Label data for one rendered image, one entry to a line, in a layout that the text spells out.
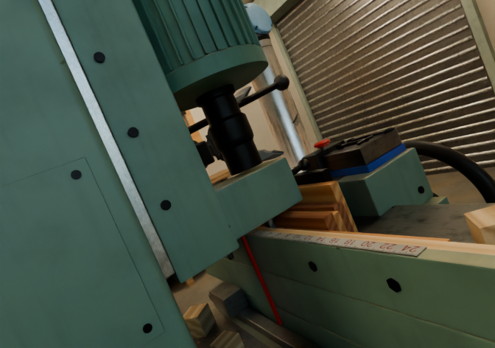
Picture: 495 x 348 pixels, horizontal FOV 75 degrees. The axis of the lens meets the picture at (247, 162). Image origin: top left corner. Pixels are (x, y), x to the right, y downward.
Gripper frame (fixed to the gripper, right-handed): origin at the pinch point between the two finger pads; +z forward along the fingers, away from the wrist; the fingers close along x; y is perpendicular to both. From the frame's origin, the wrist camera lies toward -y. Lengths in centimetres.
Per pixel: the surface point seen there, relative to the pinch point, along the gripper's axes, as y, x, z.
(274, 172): -20.6, 6.9, 3.0
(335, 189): -20.3, 12.5, 9.7
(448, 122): 278, 80, 79
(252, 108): 380, -22, -116
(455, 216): -23.1, 19.7, 21.4
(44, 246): -46.2, 0.6, -8.3
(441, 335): -40.7, 19.3, 15.6
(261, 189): -22.9, 7.9, 1.1
